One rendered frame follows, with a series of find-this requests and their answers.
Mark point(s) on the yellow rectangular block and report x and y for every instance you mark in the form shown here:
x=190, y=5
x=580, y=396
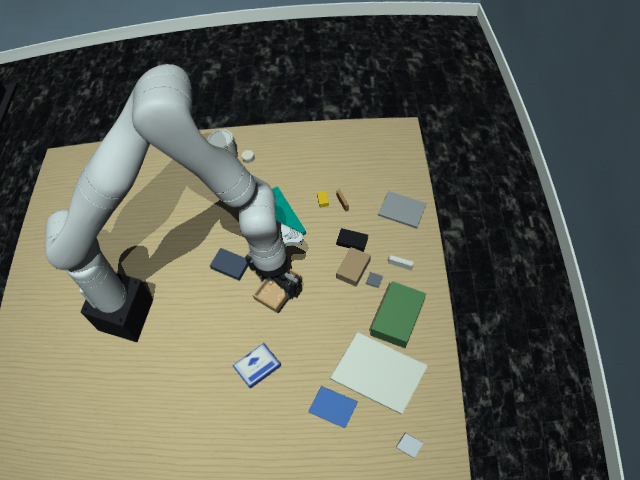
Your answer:
x=323, y=199

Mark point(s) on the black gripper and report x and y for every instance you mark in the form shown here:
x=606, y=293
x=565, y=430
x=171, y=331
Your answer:
x=283, y=274

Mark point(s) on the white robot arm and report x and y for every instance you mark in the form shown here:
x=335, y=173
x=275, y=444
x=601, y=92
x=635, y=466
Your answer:
x=162, y=116

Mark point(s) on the teal flat rectangular block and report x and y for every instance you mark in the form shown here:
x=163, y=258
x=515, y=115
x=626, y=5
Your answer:
x=284, y=212

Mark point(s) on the green rectangular block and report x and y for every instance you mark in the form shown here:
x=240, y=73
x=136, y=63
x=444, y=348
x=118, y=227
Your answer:
x=397, y=315

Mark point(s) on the blue flat rectangle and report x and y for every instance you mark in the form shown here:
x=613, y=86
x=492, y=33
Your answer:
x=333, y=407

